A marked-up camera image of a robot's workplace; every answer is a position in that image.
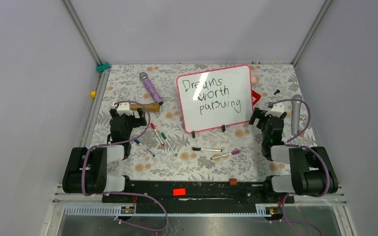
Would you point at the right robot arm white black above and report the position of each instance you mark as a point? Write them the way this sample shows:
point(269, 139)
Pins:
point(311, 172)

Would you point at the purple glitter microphone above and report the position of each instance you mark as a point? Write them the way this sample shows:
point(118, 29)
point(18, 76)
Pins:
point(150, 88)

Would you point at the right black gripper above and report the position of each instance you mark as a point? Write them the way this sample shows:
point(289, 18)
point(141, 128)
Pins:
point(256, 114)

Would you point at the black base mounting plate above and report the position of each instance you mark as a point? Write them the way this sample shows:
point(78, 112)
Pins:
point(201, 197)

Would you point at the red tape label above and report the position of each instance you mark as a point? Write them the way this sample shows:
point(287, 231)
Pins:
point(179, 192)

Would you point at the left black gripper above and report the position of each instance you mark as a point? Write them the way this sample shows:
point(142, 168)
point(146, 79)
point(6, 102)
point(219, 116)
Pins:
point(137, 122)

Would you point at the red rectangular frame block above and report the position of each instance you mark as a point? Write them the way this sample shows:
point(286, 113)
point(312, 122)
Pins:
point(255, 97)

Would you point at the black capped marker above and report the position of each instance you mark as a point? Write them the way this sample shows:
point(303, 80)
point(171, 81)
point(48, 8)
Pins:
point(206, 149)

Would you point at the pink framed whiteboard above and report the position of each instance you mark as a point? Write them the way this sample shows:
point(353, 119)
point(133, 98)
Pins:
point(215, 98)

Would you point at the pink capped marker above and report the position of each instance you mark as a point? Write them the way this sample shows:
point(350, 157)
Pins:
point(226, 154)

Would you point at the green capped marker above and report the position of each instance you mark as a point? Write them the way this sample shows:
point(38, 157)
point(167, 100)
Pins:
point(168, 143)

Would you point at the small brown block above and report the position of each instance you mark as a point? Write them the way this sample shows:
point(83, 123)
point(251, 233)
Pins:
point(232, 182)

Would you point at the teal corner bracket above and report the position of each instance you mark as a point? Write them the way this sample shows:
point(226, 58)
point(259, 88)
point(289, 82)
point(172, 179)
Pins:
point(103, 67)

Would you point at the blue capped marker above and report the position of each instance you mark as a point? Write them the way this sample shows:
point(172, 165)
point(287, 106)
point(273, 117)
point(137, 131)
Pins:
point(144, 147)

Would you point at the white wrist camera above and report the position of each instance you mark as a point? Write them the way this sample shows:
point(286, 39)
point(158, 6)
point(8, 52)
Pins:
point(276, 110)
point(123, 109)

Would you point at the small yellow cube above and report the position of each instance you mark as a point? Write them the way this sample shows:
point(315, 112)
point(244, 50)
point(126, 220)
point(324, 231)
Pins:
point(93, 94)

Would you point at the red capped marker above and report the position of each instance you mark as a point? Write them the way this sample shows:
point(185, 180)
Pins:
point(157, 134)

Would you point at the aluminium slotted rail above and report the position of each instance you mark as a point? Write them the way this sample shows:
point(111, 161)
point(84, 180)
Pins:
point(88, 210)

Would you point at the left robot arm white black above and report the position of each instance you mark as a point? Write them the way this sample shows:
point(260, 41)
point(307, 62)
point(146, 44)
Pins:
point(88, 169)

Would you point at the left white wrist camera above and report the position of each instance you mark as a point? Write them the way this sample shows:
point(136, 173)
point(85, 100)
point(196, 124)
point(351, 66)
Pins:
point(123, 109)

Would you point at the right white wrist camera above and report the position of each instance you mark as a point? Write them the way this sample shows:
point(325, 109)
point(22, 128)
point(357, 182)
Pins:
point(276, 110)

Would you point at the silver grey microphone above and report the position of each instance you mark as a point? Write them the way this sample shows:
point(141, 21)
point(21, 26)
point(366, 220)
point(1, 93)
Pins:
point(295, 117)

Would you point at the floral patterned table mat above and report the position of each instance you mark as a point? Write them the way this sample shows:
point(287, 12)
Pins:
point(123, 83)

